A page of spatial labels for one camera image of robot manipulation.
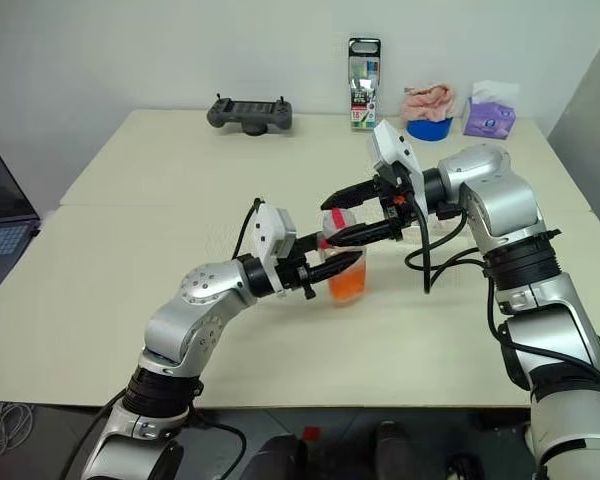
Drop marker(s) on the blue bowl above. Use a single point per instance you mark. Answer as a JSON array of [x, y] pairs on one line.
[[430, 130]]

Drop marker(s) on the small red object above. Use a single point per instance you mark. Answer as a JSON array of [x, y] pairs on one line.
[[311, 434]]

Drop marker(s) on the pink cloth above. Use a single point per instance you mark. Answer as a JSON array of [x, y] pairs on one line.
[[429, 102]]

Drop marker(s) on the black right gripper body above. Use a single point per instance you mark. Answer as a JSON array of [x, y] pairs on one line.
[[397, 210]]

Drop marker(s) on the clear cup with orange drink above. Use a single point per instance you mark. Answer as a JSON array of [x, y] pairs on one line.
[[350, 287]]

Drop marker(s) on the grey laptop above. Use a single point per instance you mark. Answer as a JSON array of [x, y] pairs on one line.
[[2, 220]]

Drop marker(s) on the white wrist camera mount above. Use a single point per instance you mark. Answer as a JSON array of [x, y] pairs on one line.
[[272, 227], [397, 150]]

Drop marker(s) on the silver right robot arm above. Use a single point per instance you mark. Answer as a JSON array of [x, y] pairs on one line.
[[510, 210]]

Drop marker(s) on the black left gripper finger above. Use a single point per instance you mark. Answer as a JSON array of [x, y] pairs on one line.
[[311, 241], [337, 265]]

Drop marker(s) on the dark rounded shape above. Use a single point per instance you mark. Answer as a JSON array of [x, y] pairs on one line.
[[280, 457]]

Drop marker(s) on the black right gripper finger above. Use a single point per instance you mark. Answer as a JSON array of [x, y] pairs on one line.
[[362, 233], [352, 194]]

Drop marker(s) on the grey partition panel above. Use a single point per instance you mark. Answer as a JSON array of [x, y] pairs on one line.
[[592, 75]]

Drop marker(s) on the marker pen pack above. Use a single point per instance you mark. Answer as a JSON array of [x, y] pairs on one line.
[[365, 95]]

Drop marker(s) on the grey handheld remote controller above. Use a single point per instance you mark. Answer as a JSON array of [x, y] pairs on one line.
[[250, 114]]

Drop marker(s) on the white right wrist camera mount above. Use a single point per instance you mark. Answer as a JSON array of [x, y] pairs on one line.
[[397, 150]]

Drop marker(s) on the purple tissue box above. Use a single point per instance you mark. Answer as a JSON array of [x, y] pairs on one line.
[[487, 120]]

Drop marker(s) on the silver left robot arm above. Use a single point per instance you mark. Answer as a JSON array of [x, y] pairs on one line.
[[207, 295]]

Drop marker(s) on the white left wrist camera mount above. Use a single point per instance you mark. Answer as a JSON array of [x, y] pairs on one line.
[[272, 227]]

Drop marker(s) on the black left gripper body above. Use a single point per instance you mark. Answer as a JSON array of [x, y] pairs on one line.
[[294, 272]]

